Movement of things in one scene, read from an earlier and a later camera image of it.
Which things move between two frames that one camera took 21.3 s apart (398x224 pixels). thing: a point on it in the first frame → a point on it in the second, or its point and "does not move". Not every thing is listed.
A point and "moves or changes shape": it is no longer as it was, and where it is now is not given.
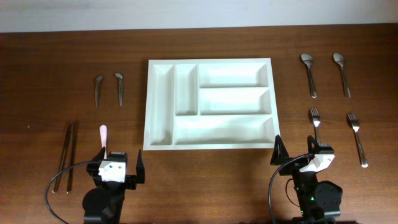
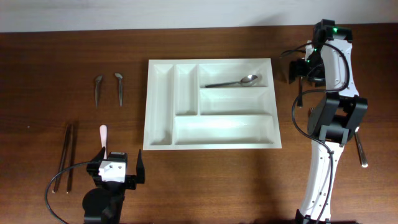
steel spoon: x=339 y=58 moves or changes shape
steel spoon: x=308 y=60 moves or changes shape
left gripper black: x=133 y=180 does not move
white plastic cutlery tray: x=210 y=104 does not move
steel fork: x=354 y=122 does not move
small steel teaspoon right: x=119 y=76 does not move
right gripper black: x=283 y=154 → x=293 y=66
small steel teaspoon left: x=97 y=81 does not move
